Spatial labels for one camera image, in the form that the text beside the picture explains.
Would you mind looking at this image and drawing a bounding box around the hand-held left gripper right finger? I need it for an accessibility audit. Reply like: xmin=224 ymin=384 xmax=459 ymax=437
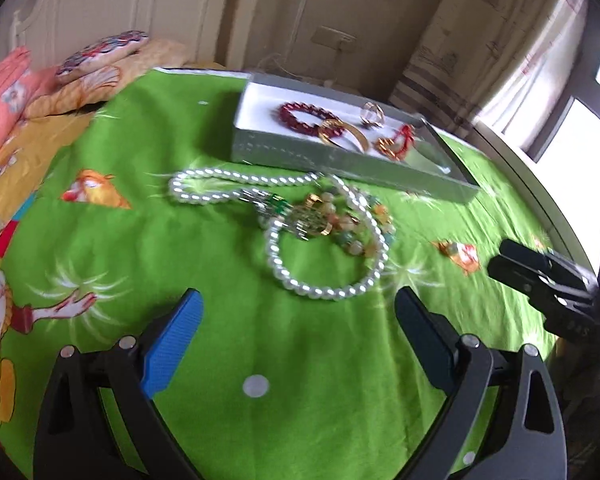
xmin=395 ymin=286 xmax=567 ymax=480

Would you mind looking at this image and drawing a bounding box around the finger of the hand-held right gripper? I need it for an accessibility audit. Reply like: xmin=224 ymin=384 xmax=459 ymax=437
xmin=487 ymin=257 xmax=595 ymax=313
xmin=499 ymin=239 xmax=600 ymax=288

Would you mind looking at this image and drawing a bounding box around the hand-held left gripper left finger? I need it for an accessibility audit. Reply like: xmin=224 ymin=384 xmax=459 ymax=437
xmin=32 ymin=288 xmax=204 ymax=480

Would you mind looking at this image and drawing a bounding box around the white pearl necklace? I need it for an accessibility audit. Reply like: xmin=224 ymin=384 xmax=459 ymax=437
xmin=169 ymin=167 xmax=396 ymax=302

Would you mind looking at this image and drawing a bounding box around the red and gold ornament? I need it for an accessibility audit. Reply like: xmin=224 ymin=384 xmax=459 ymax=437
xmin=375 ymin=124 xmax=417 ymax=162

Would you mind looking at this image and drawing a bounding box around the wide gold bangle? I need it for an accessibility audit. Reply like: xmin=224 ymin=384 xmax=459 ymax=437
xmin=317 ymin=118 xmax=371 ymax=154

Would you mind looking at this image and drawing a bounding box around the grey cardboard box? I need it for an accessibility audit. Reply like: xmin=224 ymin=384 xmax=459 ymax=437
xmin=230 ymin=72 xmax=481 ymax=205

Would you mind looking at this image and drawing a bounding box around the dark red bead bracelet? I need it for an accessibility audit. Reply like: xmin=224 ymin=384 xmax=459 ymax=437
xmin=280 ymin=101 xmax=347 ymax=137

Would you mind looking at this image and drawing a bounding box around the green printed blanket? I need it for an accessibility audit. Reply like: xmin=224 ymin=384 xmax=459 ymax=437
xmin=0 ymin=65 xmax=583 ymax=480

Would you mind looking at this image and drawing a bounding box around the window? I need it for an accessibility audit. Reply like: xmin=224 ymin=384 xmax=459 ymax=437
xmin=472 ymin=10 xmax=600 ymax=163

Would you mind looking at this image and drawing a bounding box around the gold brooch with green beads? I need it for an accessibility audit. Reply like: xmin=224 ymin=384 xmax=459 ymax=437
xmin=240 ymin=189 xmax=337 ymax=242

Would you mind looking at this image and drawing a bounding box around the beige printed curtain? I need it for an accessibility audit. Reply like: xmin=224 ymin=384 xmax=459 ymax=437
xmin=390 ymin=0 xmax=592 ymax=137

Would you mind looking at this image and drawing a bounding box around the yellow floral bed sheet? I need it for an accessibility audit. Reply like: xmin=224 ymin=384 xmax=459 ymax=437
xmin=0 ymin=60 xmax=228 ymax=281

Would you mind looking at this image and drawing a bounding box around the orange floral pillow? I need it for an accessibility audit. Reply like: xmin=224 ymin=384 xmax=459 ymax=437
xmin=25 ymin=40 xmax=191 ymax=119

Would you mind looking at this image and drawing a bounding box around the round patterned cushion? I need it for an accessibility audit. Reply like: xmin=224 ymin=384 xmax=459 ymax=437
xmin=55 ymin=30 xmax=148 ymax=85

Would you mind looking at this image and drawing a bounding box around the folded pink quilt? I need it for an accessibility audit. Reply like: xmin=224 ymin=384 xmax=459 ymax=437
xmin=0 ymin=46 xmax=56 ymax=174

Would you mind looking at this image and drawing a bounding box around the multicoloured stone bead bracelet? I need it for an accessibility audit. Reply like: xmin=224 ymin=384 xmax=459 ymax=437
xmin=305 ymin=190 xmax=398 ymax=257

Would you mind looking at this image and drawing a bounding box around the white wall socket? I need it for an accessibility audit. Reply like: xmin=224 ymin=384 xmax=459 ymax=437
xmin=312 ymin=25 xmax=357 ymax=54

